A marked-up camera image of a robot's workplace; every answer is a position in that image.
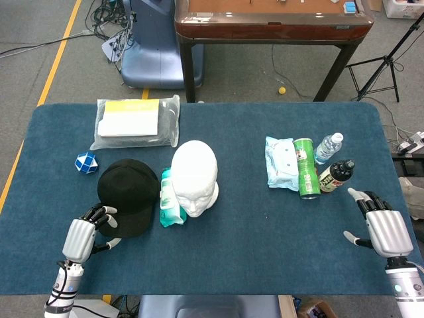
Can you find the blue white snake cube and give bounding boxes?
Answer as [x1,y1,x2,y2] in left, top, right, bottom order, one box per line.
[74,152,99,174]

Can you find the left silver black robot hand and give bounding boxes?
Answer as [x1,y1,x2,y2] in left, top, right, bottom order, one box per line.
[62,204,123,264]

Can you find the green chips can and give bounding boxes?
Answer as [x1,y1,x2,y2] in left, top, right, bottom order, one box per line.
[293,137,321,201]

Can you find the clear bag with yellow-white packet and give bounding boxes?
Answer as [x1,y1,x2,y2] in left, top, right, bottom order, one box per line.
[89,94,181,151]

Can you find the blue felt table mat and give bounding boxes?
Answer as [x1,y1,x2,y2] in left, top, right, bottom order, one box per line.
[0,101,413,296]

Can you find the open cardboard box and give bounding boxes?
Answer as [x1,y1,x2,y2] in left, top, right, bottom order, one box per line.
[296,299,339,318]

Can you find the black baseball cap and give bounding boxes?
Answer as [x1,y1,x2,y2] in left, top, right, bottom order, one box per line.
[97,158,160,239]

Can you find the blue robot base with column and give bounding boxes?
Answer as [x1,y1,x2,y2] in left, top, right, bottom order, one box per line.
[120,0,205,89]

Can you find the white foam mannequin head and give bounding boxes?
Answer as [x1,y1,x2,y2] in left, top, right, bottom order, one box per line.
[171,140,220,219]

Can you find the white paper sheet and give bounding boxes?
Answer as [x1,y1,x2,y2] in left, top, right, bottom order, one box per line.
[73,299,119,318]

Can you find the blue-grey robot chassis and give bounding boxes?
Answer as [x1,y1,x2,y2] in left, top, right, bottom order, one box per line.
[137,294,282,318]

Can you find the grey beige shoe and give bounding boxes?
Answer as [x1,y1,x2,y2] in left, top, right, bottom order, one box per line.
[398,176,424,220]

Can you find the light blue wet wipes pack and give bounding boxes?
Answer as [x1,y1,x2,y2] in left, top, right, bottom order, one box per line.
[264,136,299,193]

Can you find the green wet wipes pack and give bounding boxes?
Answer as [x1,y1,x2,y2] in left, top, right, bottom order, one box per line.
[159,167,188,229]

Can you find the black-capped drink bottle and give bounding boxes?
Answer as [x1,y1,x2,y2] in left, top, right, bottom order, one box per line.
[318,159,356,193]

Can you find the white power strip with plugs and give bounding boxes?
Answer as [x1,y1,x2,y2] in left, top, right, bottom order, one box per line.
[101,32,133,63]

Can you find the tangled black cable bundle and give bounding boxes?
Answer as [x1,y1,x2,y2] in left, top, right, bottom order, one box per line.
[85,0,138,40]

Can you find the white storage box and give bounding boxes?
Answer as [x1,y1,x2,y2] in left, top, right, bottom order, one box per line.
[382,0,424,19]

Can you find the clear water bottle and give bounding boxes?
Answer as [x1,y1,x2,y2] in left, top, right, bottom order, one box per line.
[313,132,345,166]

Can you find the black tripod stand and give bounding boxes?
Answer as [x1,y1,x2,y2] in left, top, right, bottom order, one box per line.
[345,13,424,103]

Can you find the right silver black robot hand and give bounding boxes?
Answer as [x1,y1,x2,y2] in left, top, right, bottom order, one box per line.
[343,187,415,259]

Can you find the white grey power strip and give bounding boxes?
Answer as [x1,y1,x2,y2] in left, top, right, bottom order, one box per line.
[396,131,424,155]

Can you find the brown mahjong table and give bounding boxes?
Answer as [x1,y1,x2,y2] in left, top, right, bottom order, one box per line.
[174,0,375,103]

